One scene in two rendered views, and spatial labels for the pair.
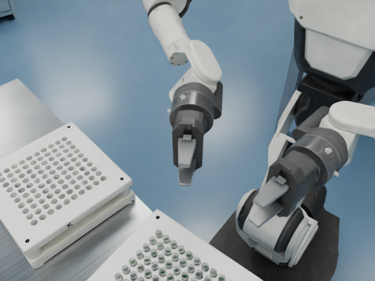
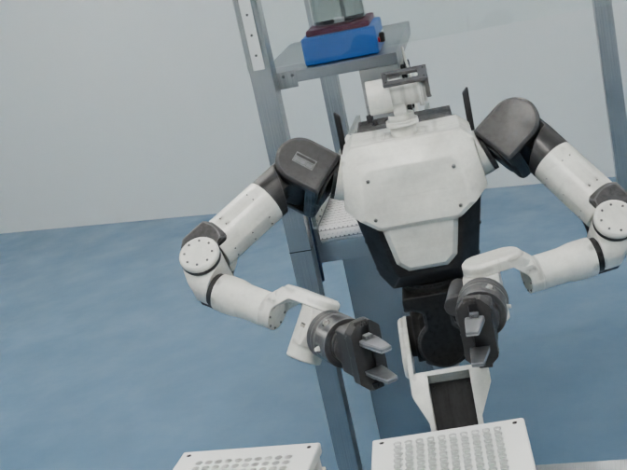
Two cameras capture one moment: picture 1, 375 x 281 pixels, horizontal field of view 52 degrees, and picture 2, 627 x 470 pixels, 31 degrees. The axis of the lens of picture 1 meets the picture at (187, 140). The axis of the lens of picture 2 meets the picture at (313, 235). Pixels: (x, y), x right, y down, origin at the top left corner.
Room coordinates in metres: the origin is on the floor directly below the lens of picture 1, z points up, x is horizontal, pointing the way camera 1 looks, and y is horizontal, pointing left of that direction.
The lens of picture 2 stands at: (-0.99, 0.91, 1.78)
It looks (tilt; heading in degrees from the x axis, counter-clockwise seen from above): 16 degrees down; 330
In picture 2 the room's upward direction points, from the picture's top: 12 degrees counter-clockwise
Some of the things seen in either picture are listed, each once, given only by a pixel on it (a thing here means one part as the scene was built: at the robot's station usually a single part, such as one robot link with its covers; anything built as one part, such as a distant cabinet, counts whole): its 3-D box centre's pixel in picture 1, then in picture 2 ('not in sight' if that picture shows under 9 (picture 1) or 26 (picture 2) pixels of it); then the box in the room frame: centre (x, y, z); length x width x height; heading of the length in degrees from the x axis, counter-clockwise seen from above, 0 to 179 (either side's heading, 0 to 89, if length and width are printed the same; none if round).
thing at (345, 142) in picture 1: (327, 139); (478, 299); (0.52, -0.27, 1.05); 0.11 x 0.11 x 0.11; 44
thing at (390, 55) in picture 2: not in sight; (339, 54); (1.74, -0.89, 1.34); 0.62 x 0.38 x 0.04; 139
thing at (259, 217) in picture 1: (264, 213); (479, 358); (0.36, -0.13, 1.02); 0.06 x 0.03 x 0.02; 134
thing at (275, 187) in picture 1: (270, 191); (473, 324); (0.36, -0.13, 1.08); 0.06 x 0.03 x 0.02; 134
